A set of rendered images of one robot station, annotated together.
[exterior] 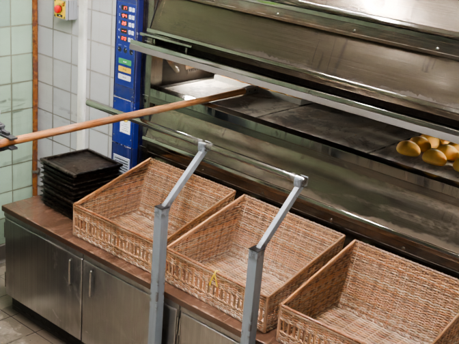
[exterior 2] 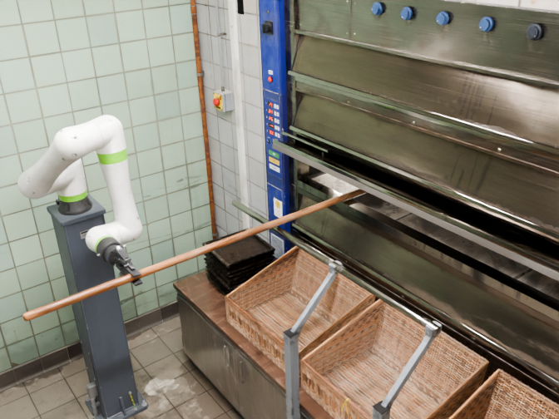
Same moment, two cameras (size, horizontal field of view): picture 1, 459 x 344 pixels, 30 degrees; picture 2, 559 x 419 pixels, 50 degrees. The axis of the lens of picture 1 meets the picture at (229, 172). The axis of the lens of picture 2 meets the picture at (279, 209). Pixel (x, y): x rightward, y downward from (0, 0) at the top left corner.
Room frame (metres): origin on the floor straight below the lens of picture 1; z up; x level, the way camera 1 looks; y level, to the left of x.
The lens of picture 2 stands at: (1.29, -0.17, 2.38)
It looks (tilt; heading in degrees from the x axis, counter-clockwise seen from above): 27 degrees down; 14
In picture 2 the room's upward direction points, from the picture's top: 2 degrees counter-clockwise
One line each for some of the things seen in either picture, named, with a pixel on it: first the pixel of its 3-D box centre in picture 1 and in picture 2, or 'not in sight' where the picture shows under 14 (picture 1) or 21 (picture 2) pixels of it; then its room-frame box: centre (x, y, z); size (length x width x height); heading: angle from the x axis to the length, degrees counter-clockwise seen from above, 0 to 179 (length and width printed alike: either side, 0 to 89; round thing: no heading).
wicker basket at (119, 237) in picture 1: (154, 212); (299, 306); (3.53, 0.32, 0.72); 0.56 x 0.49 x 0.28; 51
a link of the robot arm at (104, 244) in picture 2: not in sight; (111, 250); (3.11, 0.98, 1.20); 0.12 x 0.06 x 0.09; 140
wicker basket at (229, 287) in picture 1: (253, 257); (389, 375); (3.15, -0.12, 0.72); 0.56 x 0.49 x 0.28; 49
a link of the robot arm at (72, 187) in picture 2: not in sight; (66, 177); (3.41, 1.33, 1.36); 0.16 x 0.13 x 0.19; 157
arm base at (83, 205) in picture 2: not in sight; (70, 198); (3.46, 1.37, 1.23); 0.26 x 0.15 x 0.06; 50
